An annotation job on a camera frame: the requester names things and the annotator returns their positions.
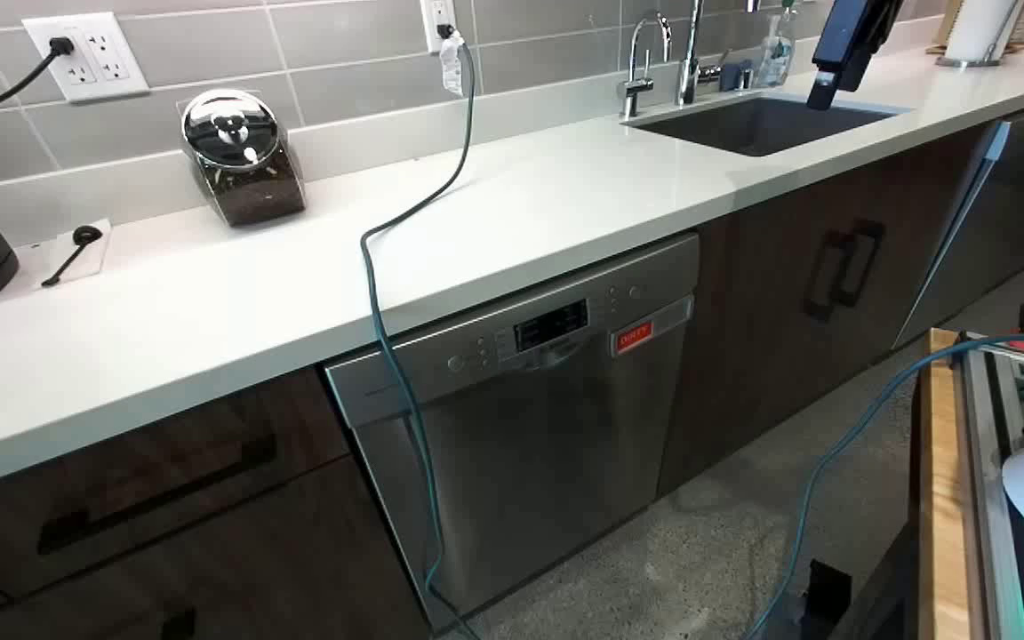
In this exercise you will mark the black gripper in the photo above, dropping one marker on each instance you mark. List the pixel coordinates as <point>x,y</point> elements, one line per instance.
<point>860,36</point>

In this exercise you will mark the clear soap bottle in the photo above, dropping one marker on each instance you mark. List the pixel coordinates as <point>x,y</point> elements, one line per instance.
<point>781,55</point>

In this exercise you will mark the undermount kitchen sink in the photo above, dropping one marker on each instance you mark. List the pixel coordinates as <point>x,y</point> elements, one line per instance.
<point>762,125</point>

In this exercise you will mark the tall chrome faucet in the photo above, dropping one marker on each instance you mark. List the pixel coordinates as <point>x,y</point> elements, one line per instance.
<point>692,58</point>

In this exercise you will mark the dark wood cabinet door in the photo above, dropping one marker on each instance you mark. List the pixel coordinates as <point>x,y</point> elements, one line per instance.
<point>738,356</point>
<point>922,224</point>

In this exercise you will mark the white paper towel roll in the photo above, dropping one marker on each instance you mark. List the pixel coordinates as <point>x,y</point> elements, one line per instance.
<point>978,31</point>

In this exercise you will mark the small chrome faucet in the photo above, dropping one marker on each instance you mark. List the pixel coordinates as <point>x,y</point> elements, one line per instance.
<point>634,92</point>

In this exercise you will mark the stainless steel appliance front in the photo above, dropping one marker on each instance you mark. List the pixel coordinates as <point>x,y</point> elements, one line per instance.
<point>1012,215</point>

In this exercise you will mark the red sticker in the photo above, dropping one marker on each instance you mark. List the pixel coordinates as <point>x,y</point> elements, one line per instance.
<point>634,339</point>

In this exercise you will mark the white power adapter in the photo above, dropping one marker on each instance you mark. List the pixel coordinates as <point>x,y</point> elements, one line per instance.
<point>452,66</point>

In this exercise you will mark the wooden cart top edge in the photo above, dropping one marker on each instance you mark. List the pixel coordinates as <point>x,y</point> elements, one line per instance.
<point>941,498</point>

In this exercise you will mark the stainless steel Bosch dishwasher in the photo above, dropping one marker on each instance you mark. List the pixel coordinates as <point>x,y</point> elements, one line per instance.
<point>536,449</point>

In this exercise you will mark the small black box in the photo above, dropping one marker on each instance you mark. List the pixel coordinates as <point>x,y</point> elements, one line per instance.
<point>830,591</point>

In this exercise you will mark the glass jar of coffee beans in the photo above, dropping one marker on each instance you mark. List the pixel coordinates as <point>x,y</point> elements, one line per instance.
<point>241,155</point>

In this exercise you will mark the dark wood shallow drawer front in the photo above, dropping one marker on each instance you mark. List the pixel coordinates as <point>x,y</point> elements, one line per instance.
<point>300,415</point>

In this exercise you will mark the dark wood deep drawer front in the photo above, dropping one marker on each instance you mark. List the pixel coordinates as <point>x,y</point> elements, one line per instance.
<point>275,557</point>

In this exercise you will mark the black spoon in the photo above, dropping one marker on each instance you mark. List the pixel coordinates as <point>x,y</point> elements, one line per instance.
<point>88,234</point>

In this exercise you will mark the narrow white wall outlet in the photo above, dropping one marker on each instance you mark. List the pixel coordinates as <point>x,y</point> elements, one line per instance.
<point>431,15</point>

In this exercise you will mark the aluminium frame rail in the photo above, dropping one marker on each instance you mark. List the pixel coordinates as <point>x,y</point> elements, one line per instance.
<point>986,498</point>

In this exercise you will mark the white four-socket wall outlet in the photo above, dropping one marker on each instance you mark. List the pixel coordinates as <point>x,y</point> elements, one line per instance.
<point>105,58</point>

